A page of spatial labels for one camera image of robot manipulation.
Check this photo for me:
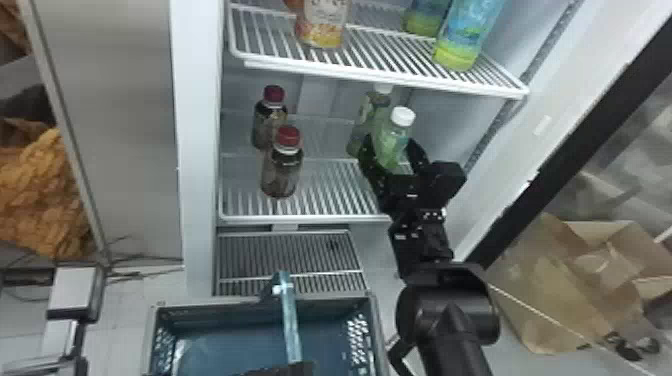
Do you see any cardboard box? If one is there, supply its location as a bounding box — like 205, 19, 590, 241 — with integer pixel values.
483, 211, 672, 356

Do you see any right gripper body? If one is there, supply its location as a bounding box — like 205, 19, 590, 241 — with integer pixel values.
376, 172, 449, 223

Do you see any orange bottle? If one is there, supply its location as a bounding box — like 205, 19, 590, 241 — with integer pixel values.
283, 0, 351, 50

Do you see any fridge door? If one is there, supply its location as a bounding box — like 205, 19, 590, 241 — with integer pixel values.
454, 0, 672, 376

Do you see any green bottle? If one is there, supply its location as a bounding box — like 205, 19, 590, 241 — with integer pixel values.
431, 0, 506, 73
345, 83, 395, 159
401, 0, 453, 38
373, 105, 418, 172

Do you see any blue basket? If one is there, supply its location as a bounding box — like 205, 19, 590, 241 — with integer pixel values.
140, 269, 391, 376

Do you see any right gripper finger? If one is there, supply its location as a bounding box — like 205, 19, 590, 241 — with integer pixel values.
357, 133, 392, 185
403, 137, 432, 180

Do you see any white fridge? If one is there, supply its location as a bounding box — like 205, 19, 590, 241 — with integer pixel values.
18, 0, 585, 299

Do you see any brown bottle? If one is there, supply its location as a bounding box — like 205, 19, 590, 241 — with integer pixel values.
250, 84, 289, 151
259, 124, 305, 200

